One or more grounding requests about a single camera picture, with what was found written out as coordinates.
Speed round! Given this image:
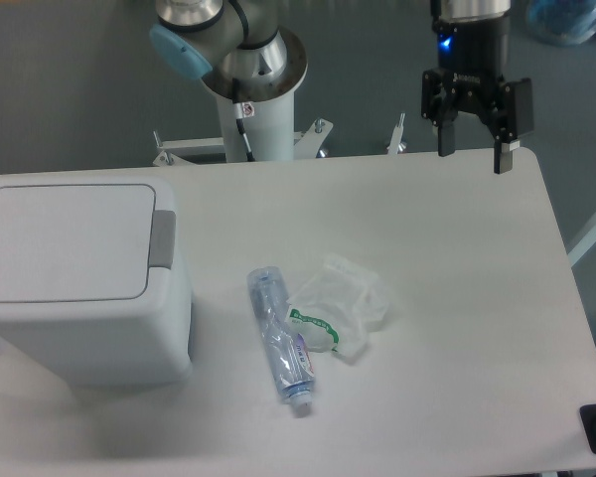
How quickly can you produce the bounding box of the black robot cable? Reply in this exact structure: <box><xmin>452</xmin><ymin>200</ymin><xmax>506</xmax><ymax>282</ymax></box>
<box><xmin>230</xmin><ymin>77</ymin><xmax>256</xmax><ymax>163</ymax></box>

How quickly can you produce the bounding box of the white trash can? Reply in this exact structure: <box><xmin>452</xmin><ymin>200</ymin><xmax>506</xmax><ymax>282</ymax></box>
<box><xmin>0</xmin><ymin>173</ymin><xmax>193</xmax><ymax>386</ymax></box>

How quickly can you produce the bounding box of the white metal table frame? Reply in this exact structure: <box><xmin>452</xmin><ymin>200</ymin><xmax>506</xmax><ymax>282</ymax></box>
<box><xmin>151</xmin><ymin>112</ymin><xmax>408</xmax><ymax>168</ymax></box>

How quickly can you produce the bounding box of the blue plastic bag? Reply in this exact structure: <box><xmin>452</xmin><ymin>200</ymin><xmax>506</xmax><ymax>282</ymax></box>
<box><xmin>524</xmin><ymin>0</ymin><xmax>596</xmax><ymax>47</ymax></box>

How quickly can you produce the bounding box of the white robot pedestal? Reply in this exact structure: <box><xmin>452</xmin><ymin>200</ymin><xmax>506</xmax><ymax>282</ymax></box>
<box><xmin>215</xmin><ymin>92</ymin><xmax>294</xmax><ymax>163</ymax></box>

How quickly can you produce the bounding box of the crushed clear plastic bottle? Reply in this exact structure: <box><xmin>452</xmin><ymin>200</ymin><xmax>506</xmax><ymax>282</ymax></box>
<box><xmin>246</xmin><ymin>266</ymin><xmax>315</xmax><ymax>417</ymax></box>

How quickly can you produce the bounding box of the white trash can lid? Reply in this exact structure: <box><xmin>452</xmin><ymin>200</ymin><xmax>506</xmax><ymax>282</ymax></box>
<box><xmin>0</xmin><ymin>184</ymin><xmax>155</xmax><ymax>303</ymax></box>

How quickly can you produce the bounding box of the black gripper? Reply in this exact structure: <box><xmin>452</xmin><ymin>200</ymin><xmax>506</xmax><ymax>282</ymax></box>
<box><xmin>421</xmin><ymin>0</ymin><xmax>533</xmax><ymax>174</ymax></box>

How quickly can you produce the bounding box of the crumpled clear plastic bag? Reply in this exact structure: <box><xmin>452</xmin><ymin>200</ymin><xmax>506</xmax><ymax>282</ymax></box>
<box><xmin>285</xmin><ymin>253</ymin><xmax>390</xmax><ymax>364</ymax></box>

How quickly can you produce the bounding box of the grey trash can push button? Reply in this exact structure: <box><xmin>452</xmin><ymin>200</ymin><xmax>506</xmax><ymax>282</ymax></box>
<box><xmin>148</xmin><ymin>210</ymin><xmax>176</xmax><ymax>269</ymax></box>

